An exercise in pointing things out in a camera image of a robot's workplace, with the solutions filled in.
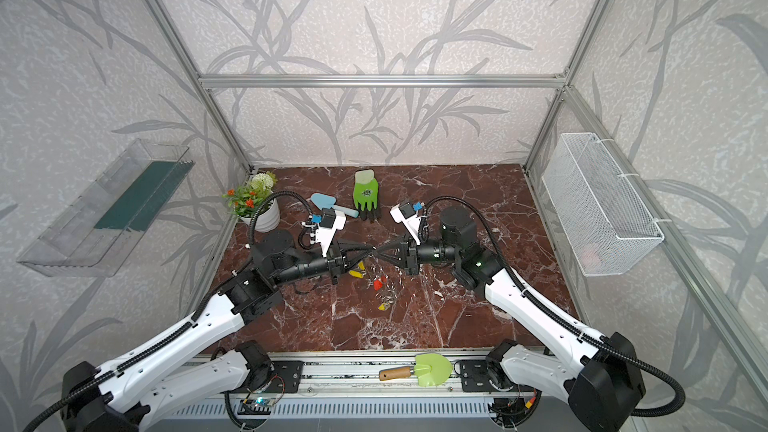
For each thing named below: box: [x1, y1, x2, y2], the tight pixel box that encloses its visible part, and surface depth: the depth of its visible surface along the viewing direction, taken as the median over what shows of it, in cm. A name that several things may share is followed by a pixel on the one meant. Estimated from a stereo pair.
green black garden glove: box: [353, 169, 379, 223], surface depth 114 cm
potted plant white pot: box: [222, 171, 281, 233], surface depth 96 cm
